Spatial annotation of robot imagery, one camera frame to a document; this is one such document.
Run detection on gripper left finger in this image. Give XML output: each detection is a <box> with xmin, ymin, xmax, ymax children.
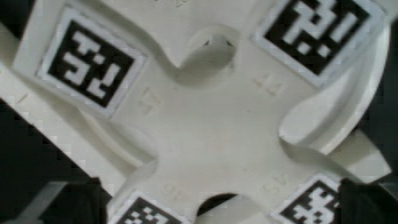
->
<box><xmin>5</xmin><ymin>178</ymin><xmax>108</xmax><ymax>224</ymax></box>

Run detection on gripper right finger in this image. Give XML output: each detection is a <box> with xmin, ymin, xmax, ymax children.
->
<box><xmin>336</xmin><ymin>179</ymin><xmax>398</xmax><ymax>224</ymax></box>

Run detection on white cross-shaped table base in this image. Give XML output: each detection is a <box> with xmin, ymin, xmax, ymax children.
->
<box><xmin>13</xmin><ymin>0</ymin><xmax>398</xmax><ymax>224</ymax></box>

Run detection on white round table top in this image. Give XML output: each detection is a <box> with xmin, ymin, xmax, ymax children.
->
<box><xmin>0</xmin><ymin>23</ymin><xmax>142</xmax><ymax>195</ymax></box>

